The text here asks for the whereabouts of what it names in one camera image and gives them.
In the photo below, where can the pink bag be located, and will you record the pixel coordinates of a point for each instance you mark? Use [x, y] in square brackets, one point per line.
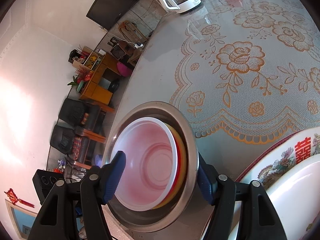
[123, 68]

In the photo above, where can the curved-back wooden chair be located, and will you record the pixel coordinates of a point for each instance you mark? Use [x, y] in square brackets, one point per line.
[124, 25]

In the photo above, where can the low wooden chair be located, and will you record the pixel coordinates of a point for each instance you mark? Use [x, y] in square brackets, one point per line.
[136, 55]

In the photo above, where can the black cushioned armchair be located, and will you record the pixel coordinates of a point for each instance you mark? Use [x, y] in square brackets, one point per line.
[65, 140]
[75, 111]

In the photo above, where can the large pink-rimmed floral plate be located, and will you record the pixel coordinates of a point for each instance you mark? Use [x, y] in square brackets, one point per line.
[270, 148]

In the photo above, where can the stainless steel bowl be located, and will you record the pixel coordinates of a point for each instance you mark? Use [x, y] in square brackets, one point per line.
[155, 111]

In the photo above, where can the yellow wooden cabinet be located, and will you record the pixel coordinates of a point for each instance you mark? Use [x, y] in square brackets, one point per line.
[100, 90]

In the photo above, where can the small old television set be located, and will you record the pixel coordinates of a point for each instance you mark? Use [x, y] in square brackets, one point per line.
[117, 51]

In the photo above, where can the black wall television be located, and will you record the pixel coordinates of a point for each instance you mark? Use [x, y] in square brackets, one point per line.
[112, 5]

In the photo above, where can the red plastic bowl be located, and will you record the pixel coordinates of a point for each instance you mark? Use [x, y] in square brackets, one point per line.
[145, 160]

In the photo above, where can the yellow plastic bowl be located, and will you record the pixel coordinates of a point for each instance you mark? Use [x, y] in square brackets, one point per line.
[184, 160]

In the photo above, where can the black speaker box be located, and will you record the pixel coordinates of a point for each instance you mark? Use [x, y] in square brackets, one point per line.
[45, 182]

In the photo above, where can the red knot wall ornament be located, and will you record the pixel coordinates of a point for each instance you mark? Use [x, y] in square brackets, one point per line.
[12, 195]

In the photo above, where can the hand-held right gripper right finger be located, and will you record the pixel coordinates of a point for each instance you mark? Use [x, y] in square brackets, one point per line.
[206, 182]

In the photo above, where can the peacock plate with red characters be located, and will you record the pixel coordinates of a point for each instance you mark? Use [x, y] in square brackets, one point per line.
[287, 155]

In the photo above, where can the white power strip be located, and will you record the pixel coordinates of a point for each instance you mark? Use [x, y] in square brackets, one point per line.
[138, 45]

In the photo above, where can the white rose plate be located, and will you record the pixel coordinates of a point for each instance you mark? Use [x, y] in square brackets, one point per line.
[295, 200]

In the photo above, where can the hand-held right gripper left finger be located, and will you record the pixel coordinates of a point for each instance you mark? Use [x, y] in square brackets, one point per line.
[113, 177]

